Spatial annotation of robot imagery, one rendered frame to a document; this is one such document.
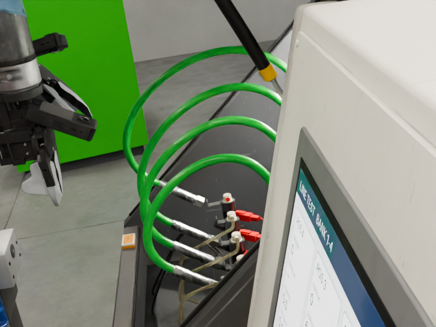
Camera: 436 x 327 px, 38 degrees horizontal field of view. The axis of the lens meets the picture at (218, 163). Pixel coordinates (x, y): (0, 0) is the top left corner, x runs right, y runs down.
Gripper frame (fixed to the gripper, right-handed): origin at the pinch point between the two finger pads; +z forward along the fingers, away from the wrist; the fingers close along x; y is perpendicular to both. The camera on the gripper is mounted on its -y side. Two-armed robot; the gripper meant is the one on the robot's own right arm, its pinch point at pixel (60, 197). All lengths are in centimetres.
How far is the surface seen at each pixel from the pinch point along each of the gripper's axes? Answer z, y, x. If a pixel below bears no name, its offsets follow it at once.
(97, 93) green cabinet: 71, 40, -335
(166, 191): -3.9, -19.0, 12.6
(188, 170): -6.7, -22.8, 12.5
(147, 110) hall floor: 124, 16, -452
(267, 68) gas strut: -22.6, -35.3, 20.7
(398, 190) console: -24, -38, 63
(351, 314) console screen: -13, -34, 61
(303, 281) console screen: -8, -33, 48
